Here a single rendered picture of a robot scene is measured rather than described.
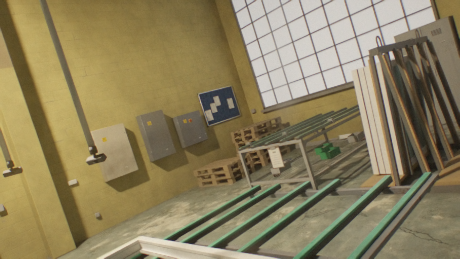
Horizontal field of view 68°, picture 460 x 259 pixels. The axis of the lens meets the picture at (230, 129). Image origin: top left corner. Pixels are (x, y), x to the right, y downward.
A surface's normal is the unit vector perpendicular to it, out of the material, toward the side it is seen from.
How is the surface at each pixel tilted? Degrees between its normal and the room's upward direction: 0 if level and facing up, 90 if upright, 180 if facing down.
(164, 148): 90
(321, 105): 90
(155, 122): 90
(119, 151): 90
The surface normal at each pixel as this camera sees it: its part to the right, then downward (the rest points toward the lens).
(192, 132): 0.65, -0.17
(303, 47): -0.70, 0.26
